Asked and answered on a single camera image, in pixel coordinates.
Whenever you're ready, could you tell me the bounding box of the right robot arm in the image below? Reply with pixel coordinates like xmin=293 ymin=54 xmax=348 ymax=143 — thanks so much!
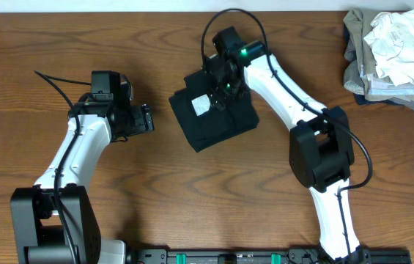
xmin=204 ymin=27 xmax=360 ymax=263

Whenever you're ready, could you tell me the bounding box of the beige folded garment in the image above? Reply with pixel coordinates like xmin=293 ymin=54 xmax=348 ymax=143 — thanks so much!
xmin=343 ymin=9 xmax=414 ymax=109

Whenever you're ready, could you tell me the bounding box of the light blue striped garment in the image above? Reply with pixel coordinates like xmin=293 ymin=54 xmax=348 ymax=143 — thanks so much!
xmin=361 ymin=73 xmax=414 ymax=97

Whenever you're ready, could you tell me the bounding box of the black t-shirt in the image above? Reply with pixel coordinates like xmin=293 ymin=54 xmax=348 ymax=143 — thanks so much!
xmin=169 ymin=70 xmax=259 ymax=152

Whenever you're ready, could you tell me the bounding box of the white crumpled garment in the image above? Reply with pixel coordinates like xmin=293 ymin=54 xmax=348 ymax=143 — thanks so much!
xmin=363 ymin=10 xmax=414 ymax=86

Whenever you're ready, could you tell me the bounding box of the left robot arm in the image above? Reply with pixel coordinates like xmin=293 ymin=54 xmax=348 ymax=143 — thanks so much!
xmin=10 ymin=70 xmax=154 ymax=264

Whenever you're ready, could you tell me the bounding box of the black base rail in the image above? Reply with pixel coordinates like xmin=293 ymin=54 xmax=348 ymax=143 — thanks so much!
xmin=125 ymin=248 xmax=412 ymax=264

